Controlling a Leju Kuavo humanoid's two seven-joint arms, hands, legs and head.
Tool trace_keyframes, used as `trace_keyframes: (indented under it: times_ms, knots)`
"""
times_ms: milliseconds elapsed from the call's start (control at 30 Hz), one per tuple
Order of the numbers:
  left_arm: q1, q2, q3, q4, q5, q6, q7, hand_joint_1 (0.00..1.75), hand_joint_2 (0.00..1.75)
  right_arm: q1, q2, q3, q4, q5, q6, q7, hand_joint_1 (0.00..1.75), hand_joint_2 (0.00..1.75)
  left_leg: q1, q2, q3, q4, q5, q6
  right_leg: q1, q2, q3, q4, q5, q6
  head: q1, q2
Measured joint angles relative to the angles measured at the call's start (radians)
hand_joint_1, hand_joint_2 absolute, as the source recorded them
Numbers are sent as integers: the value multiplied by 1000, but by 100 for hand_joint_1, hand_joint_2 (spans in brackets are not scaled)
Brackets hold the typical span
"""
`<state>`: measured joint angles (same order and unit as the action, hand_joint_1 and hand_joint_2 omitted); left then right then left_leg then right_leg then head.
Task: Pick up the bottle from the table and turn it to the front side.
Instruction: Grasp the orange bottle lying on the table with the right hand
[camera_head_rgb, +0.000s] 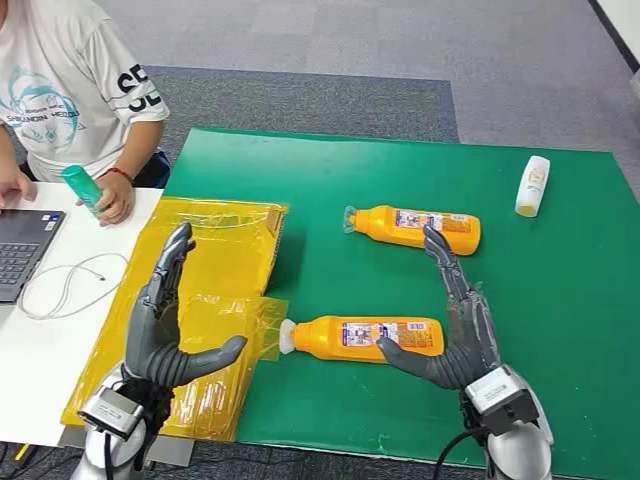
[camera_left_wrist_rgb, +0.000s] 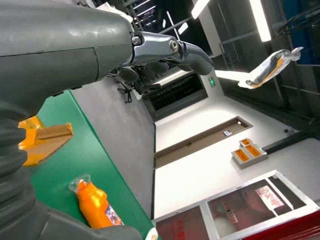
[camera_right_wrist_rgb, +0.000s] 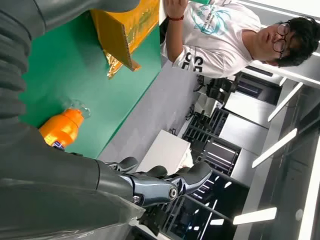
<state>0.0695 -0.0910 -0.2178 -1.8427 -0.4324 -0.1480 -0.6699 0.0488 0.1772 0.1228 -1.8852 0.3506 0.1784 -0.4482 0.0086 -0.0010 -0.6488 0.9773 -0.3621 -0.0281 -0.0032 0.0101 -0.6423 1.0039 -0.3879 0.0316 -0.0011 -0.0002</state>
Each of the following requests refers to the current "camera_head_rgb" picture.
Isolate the person's right hand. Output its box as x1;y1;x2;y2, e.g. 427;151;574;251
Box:
0;162;38;210

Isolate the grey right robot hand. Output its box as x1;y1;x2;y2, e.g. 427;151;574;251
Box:
376;225;502;392

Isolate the person's left hand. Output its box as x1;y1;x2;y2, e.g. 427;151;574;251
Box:
75;170;136;228

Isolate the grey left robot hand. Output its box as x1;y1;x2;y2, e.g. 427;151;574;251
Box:
124;222;248;392

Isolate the teal bottle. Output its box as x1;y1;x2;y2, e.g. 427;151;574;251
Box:
60;164;109;217

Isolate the orange bottle with white cap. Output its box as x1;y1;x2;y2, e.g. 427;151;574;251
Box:
278;315;445;364

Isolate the orange bottle with clear cap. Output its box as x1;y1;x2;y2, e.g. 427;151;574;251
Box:
343;205;482;257

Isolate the small white bottle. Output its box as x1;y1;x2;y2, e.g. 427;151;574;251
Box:
515;155;551;219

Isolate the dark grey laptop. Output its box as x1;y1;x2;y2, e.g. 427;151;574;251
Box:
0;209;66;305

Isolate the green table mat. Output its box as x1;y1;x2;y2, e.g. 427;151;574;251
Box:
162;127;640;480

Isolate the grey metal plate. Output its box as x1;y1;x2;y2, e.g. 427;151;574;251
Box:
57;423;195;468

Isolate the person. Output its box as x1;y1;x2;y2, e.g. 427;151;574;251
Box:
0;0;172;228

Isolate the dark grey floor rug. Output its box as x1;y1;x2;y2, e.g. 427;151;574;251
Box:
142;64;460;167

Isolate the red bracelet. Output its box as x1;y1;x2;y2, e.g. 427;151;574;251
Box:
102;166;135;188

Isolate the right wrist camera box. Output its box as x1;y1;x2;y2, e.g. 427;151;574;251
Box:
465;364;541;439

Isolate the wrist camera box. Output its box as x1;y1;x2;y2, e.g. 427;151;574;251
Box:
465;364;541;439
77;385;146;442

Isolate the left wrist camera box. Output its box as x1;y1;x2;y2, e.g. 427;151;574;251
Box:
77;385;146;442

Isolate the white cable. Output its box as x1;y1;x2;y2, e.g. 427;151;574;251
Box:
18;252;129;322

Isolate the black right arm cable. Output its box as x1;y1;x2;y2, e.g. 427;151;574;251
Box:
432;427;491;480

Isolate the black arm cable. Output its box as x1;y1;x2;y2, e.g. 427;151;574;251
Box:
101;430;115;480
432;427;491;480

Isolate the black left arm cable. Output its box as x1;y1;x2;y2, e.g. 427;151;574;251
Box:
101;430;115;480

